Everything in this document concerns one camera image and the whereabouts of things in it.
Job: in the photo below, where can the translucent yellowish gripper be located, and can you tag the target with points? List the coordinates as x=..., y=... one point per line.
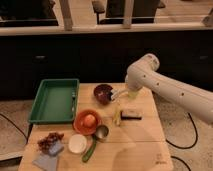
x=132, y=94

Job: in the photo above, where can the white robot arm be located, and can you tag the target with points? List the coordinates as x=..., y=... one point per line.
x=143, y=73

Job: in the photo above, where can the dark block sponge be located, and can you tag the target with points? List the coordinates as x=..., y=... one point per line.
x=130, y=114

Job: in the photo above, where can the orange fruit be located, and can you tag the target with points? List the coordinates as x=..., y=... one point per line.
x=89, y=121

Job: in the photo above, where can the orange plate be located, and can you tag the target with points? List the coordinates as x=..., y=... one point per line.
x=78, y=122

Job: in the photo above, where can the white round lid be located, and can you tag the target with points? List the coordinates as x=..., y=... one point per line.
x=77, y=144

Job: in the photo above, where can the green plastic tray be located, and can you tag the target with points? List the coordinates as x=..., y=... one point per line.
x=55, y=102

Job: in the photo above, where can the red grape bunch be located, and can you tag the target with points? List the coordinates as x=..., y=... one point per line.
x=47, y=142

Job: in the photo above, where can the blue grey cloth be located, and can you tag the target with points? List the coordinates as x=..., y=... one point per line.
x=48, y=161

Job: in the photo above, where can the green handled metal measuring cup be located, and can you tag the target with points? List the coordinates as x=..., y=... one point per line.
x=100, y=134

